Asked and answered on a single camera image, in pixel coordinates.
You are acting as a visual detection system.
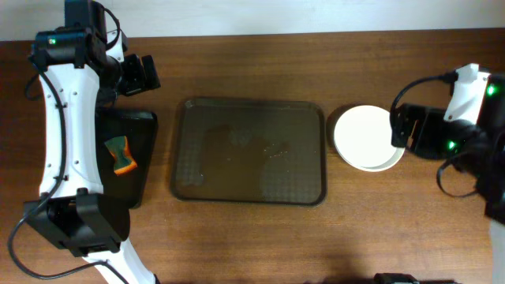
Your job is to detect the orange green sponge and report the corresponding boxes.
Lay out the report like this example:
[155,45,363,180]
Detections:
[104,136,138,176]

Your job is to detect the brown tray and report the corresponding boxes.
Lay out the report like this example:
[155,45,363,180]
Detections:
[170,98,327,207]

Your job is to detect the cream plate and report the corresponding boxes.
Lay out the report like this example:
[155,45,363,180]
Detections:
[332,105,405,172]

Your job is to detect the black tray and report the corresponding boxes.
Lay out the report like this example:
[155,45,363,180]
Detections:
[95,107,158,208]

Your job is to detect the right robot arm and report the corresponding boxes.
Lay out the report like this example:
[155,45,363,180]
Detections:
[389,63,504,283]

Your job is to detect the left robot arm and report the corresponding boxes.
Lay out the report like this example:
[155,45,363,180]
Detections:
[23,28,159,283]

